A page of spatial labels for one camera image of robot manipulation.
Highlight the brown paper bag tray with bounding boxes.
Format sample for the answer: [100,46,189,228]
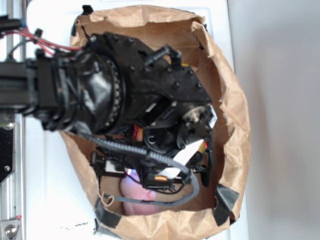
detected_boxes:
[61,5,252,240]

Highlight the red wire bundle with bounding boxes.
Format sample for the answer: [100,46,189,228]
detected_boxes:
[4,27,83,55]

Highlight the black metal bracket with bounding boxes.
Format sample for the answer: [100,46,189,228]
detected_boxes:
[0,127,14,184]

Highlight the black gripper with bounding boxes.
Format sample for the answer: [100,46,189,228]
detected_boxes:
[91,105,217,194]

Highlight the grey braided cable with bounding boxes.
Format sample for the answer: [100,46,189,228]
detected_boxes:
[82,132,201,207]

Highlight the pink plush bunny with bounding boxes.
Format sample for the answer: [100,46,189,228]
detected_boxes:
[119,176,157,216]

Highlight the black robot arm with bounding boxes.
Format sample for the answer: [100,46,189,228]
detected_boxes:
[0,33,217,194]

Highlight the aluminium frame rail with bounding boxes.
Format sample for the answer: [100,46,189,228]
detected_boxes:
[0,0,27,240]

